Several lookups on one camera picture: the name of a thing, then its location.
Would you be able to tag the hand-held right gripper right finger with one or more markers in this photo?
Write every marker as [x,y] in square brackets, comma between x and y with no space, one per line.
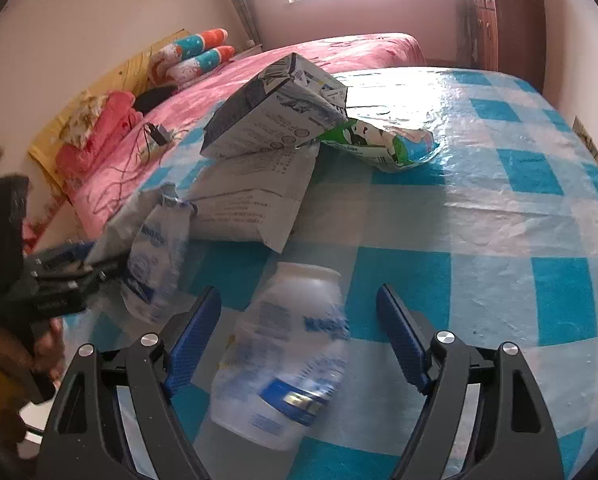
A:
[394,320]

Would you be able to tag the pink folded blanket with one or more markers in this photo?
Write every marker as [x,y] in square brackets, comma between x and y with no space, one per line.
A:
[116,110]

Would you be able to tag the blue checkered tablecloth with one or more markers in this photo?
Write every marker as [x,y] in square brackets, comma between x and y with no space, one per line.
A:
[504,240]

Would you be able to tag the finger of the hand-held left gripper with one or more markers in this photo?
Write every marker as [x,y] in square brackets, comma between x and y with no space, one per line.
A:
[59,257]
[96,276]

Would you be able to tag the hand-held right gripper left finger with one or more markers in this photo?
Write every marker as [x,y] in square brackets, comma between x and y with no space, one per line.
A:
[199,330]

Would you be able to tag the black and white carton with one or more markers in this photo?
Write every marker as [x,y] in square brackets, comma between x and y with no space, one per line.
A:
[264,115]

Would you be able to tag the yellow headboard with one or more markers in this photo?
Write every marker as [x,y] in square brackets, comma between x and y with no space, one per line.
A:
[124,72]

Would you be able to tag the white plastic bottle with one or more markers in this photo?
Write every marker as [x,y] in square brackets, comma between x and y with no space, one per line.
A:
[289,350]

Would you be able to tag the black cloth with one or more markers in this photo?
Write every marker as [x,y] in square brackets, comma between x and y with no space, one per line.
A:
[154,96]

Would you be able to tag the floral pillow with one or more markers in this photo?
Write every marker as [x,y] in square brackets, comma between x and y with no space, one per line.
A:
[81,120]

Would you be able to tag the patterned bolster pillow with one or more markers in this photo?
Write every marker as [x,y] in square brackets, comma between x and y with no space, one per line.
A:
[201,62]
[194,42]

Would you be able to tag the person's left hand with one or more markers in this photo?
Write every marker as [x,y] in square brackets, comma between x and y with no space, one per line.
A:
[51,347]

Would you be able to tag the white paper bag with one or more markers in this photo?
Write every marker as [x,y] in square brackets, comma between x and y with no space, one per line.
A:
[249,200]

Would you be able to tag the bed with pink sheet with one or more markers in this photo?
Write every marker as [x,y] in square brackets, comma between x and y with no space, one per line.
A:
[219,85]

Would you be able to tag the wall socket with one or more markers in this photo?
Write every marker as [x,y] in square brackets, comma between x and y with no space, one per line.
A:
[586,142]

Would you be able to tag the wooden cabinet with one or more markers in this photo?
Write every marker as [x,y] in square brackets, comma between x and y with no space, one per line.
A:
[514,25]

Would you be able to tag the white bedside table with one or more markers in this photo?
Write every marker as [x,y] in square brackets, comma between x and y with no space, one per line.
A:
[249,51]

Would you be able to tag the clear plastic milk pouch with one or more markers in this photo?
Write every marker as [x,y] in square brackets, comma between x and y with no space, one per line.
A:
[151,260]

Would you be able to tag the green and white snack bag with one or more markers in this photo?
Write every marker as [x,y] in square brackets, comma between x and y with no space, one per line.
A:
[379,145]

